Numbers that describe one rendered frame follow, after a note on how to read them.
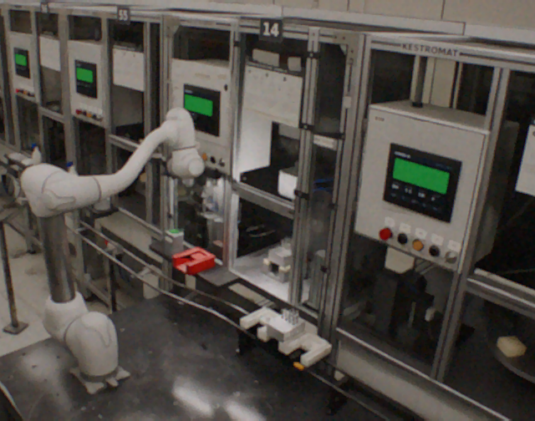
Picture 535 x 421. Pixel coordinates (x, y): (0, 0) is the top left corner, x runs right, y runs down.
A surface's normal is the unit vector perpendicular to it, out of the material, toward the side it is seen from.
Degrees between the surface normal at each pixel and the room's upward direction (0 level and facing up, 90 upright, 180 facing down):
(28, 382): 0
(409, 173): 90
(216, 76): 90
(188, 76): 90
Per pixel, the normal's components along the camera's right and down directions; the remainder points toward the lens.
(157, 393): 0.06, -0.93
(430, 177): -0.70, 0.22
